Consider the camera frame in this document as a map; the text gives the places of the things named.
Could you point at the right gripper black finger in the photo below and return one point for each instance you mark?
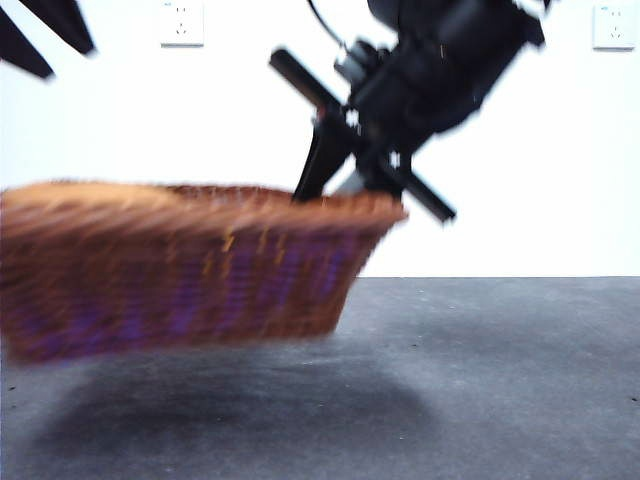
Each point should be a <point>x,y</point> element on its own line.
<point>322,160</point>
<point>357,182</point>

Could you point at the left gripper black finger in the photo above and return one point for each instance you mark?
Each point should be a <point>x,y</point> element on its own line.
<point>65,25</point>
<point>20,47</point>

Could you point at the brown woven wicker basket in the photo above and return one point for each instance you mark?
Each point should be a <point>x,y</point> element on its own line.
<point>175,275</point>

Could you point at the right wrist grey camera box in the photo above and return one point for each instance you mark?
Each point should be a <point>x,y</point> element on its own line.
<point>362,62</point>

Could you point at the white wall socket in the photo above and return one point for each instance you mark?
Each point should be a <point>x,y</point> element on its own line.
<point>182,24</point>
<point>613,27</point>

